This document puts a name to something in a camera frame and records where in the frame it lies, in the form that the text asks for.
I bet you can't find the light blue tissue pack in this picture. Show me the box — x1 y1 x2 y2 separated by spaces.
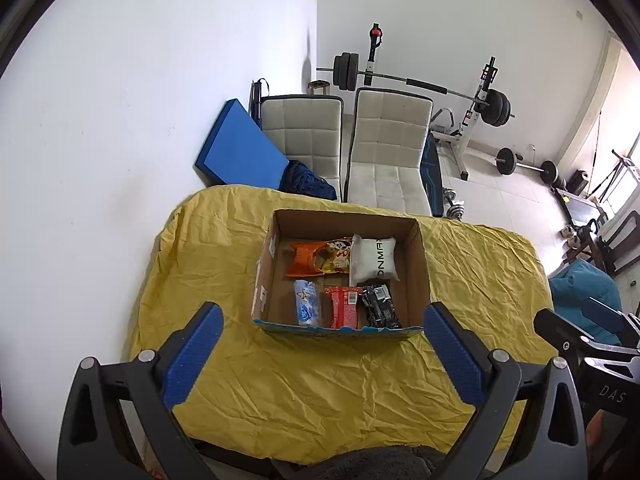
294 280 321 326

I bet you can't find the red snack packet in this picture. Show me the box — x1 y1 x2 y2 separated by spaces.
324 286 363 330

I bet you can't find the white soft pouch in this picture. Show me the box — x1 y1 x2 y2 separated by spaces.
349 234 399 286

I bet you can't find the right gloved hand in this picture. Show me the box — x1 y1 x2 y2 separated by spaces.
586 410 627 474

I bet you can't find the teal beanbag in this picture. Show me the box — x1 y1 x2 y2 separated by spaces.
548 259 622 346

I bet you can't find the small chrome dumbbell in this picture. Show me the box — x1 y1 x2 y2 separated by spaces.
442 188 465 221

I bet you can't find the floor dumbbell bar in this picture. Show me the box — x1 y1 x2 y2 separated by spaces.
495 148 559 185

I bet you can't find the black snack packet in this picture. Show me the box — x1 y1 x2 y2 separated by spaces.
359 284 402 330

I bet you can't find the white weight bench rack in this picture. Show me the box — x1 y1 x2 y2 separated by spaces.
363 22 482 181

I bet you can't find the barbell on rack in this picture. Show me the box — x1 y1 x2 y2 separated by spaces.
320 52 515 127

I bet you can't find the orange snack bag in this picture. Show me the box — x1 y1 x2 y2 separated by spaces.
285 236 352 278

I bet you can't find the cardboard box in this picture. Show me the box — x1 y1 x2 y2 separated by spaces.
252 209 431 335

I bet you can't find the right white chair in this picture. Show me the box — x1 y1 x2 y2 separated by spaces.
345 87 433 216

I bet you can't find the white chair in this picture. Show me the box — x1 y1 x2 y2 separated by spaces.
345 87 433 216
260 94 344 202

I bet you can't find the blue foam mat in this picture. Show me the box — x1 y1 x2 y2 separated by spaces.
195 99 288 190

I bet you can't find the dark blue cloth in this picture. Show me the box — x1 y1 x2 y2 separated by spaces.
279 160 337 200

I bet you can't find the left white chair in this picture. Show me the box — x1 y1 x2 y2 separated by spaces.
260 94 344 202

